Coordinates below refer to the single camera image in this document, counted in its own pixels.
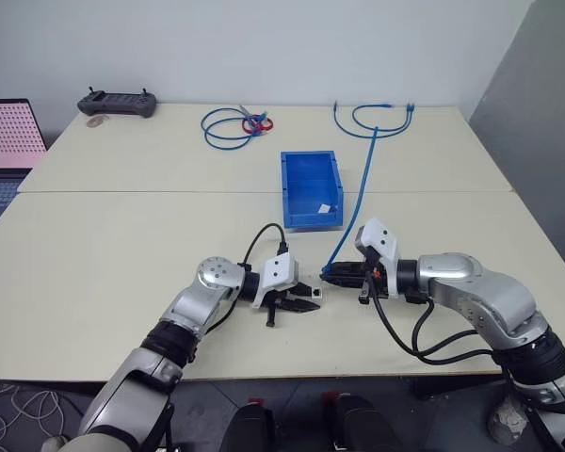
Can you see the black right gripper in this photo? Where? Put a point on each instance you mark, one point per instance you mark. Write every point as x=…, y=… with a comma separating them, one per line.
x=373, y=275

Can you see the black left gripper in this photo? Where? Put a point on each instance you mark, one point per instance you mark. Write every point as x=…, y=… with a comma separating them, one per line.
x=273, y=311

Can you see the white network coupler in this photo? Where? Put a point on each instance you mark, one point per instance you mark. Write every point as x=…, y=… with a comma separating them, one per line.
x=317, y=293

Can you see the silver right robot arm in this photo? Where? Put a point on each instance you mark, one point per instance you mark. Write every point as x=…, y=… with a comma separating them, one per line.
x=489, y=296

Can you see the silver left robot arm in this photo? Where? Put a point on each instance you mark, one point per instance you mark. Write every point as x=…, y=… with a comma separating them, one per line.
x=188, y=306

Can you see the blue plastic bin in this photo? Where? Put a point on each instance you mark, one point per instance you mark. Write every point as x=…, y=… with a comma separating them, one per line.
x=311, y=188

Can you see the white label sticker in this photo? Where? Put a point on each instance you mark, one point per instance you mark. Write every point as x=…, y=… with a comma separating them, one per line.
x=325, y=208

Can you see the dark rounded shape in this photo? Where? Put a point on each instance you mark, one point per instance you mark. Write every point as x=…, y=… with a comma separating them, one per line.
x=355, y=424
x=249, y=431

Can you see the grey lumpy object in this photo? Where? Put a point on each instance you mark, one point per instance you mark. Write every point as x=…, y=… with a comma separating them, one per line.
x=507, y=421

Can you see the grey partition panel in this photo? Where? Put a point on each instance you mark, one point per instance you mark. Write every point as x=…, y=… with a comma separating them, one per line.
x=537, y=117

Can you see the dark grey remote controller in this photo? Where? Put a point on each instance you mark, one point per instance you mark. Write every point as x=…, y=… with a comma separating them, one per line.
x=117, y=103

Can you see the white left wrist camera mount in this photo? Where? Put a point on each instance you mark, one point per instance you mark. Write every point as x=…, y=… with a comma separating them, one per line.
x=278, y=275

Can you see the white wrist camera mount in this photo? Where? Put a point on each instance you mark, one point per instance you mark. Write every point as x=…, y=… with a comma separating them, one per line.
x=278, y=275
x=381, y=240

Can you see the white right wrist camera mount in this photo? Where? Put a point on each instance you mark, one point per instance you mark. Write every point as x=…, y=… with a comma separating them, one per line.
x=381, y=240

